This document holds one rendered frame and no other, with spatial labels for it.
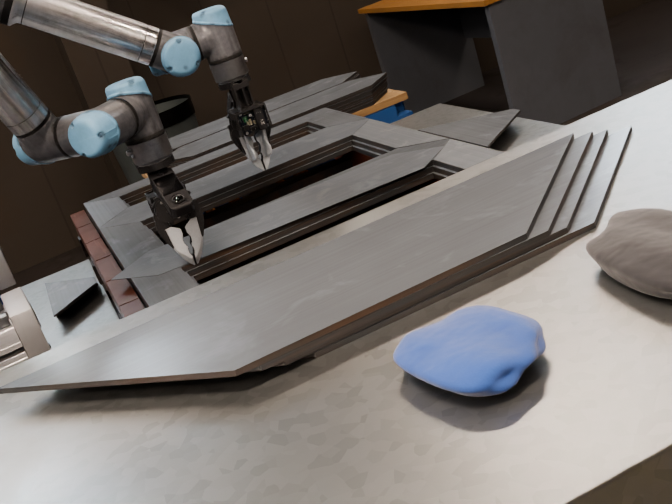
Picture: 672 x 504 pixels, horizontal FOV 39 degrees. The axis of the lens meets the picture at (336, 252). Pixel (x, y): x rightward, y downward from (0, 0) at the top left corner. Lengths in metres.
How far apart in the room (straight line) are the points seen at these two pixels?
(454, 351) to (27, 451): 0.38
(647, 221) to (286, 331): 0.32
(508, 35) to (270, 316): 4.00
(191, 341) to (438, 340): 0.26
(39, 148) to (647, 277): 1.22
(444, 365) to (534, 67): 4.23
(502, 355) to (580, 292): 0.14
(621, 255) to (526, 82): 4.09
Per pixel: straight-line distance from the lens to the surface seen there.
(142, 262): 1.93
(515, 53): 4.80
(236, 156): 2.61
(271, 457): 0.69
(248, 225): 1.91
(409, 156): 2.02
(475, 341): 0.69
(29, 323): 1.44
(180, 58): 1.85
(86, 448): 0.82
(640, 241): 0.78
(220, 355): 0.82
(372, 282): 0.85
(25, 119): 1.70
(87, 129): 1.63
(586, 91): 5.08
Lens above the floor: 1.40
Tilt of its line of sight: 20 degrees down
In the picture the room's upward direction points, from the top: 18 degrees counter-clockwise
